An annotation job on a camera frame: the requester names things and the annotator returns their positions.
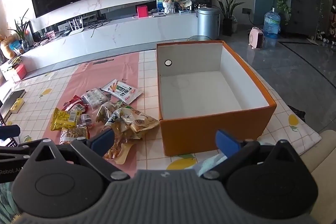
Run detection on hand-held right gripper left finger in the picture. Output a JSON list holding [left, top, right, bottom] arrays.
[[26, 129, 130, 181]]

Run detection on white router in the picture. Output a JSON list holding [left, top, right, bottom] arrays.
[[68, 17, 85, 35]]

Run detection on red snack packet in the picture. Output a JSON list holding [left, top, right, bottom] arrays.
[[62, 95, 89, 113]]

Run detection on blue water jug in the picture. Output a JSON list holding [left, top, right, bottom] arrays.
[[263, 7, 281, 39]]

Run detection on white plastic bag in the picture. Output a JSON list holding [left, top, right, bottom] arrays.
[[194, 152, 226, 177]]

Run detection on potted long-leaf plant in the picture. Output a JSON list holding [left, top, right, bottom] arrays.
[[205, 0, 251, 37]]

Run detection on amber clear snack packet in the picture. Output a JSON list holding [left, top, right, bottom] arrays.
[[104, 132, 137, 165]]

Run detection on brown clear snack packet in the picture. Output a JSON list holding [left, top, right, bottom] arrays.
[[59, 126, 91, 146]]

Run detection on teal patterned cloth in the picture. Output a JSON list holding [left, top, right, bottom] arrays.
[[0, 182, 21, 218]]

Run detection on black plastic bag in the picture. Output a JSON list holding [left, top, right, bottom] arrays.
[[287, 105, 306, 122]]

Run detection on white green snack packet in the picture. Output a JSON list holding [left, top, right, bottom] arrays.
[[101, 79, 143, 104]]

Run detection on black cables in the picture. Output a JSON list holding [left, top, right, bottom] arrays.
[[88, 18, 112, 38]]

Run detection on orange cardboard box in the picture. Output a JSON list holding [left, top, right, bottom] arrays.
[[156, 40, 277, 157]]

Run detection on yellow snack packet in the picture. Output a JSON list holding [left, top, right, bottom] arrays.
[[50, 108, 82, 132]]

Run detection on dark drawer cabinet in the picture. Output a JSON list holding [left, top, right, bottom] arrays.
[[286, 0, 324, 37]]

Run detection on pink space heater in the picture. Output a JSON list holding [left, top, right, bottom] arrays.
[[249, 27, 264, 50]]

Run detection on clear packet of white candies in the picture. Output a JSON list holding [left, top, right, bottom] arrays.
[[81, 88, 108, 109]]

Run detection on small dark snack packet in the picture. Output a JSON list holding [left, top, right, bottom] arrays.
[[79, 113, 93, 127]]

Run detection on white marble tv console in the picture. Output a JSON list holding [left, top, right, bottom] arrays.
[[20, 14, 198, 75]]

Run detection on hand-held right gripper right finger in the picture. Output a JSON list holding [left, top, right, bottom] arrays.
[[203, 130, 300, 180]]

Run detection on teddy bear bouquet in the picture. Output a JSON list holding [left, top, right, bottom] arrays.
[[161, 0, 176, 15]]

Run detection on red storage box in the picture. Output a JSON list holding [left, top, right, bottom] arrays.
[[12, 63, 27, 81]]

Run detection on plant in glass vase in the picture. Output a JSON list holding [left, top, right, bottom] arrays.
[[8, 9, 33, 52]]

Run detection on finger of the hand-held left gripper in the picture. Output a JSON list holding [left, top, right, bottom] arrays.
[[0, 140, 44, 159], [0, 125, 21, 140]]

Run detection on beige cushion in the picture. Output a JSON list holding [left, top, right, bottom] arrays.
[[297, 130, 336, 224]]

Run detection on orange plush toy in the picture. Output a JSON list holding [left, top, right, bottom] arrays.
[[0, 35, 16, 59]]

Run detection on beige cartoon snack packet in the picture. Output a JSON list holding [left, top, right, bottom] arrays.
[[105, 107, 160, 140]]

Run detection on clear chair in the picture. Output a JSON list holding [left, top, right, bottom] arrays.
[[188, 35, 213, 42]]

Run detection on silver trash can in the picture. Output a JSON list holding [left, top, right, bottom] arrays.
[[197, 7, 220, 40]]

